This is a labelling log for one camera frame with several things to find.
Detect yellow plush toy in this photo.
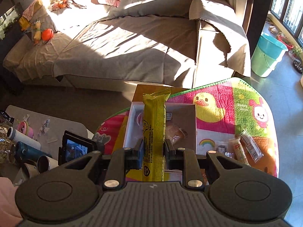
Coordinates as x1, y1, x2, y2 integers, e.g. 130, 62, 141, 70
19, 16, 42, 44

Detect small plush toys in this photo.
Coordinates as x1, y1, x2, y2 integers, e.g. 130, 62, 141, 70
48, 0, 71, 11

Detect dark plant bowl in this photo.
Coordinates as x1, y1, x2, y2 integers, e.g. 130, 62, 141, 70
293, 60, 303, 74

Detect pink toy cup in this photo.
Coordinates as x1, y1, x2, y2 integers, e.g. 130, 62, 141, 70
16, 120, 34, 138

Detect brown bread clear packet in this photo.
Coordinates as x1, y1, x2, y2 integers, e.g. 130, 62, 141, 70
166, 123, 187, 145

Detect teal and green buckets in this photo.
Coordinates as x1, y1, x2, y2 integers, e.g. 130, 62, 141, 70
251, 33, 289, 78

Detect person's pink clothing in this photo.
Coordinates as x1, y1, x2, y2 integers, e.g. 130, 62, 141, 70
0, 177, 23, 227

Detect small green potted plant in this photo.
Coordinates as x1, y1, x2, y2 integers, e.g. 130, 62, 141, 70
291, 46, 303, 59

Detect glass jar of nuts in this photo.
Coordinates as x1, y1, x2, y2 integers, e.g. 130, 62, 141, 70
0, 126, 16, 163

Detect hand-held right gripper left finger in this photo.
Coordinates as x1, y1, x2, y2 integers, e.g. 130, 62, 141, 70
64, 138, 145, 191

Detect white low table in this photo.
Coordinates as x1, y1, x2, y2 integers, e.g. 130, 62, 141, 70
5, 105, 95, 187

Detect steel cup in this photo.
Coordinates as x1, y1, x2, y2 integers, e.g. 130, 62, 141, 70
37, 155, 58, 173

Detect beige covered sofa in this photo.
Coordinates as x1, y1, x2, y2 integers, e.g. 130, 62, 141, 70
2, 0, 251, 93

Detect dark teal thermos bottle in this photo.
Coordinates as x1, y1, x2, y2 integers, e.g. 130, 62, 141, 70
15, 141, 52, 163

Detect dark framed window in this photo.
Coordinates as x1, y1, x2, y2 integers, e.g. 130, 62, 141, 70
270, 0, 303, 40

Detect white mug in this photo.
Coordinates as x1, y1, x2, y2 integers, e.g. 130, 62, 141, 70
21, 163, 39, 179

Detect red lidded jelly cup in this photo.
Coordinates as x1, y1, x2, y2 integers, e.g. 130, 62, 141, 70
134, 112, 145, 133

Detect white thermos bottle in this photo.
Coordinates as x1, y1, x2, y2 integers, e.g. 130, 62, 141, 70
7, 126, 41, 150

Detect red plant pot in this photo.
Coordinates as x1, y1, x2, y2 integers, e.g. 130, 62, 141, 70
277, 34, 294, 50

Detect yellow snack bar packet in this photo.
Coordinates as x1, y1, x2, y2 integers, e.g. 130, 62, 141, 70
142, 88, 171, 182

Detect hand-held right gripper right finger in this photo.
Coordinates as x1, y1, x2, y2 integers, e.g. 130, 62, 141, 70
164, 139, 240, 191

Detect orange ball toy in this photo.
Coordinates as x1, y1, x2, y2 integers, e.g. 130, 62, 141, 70
41, 28, 54, 40

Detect pale snack stick packet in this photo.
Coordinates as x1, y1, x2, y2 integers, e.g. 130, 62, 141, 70
228, 137, 251, 166

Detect grey sofa pillow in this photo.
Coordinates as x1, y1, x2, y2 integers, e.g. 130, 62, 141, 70
108, 0, 200, 19

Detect cartoon printed blanket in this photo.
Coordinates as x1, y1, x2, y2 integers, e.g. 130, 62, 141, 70
93, 77, 280, 185

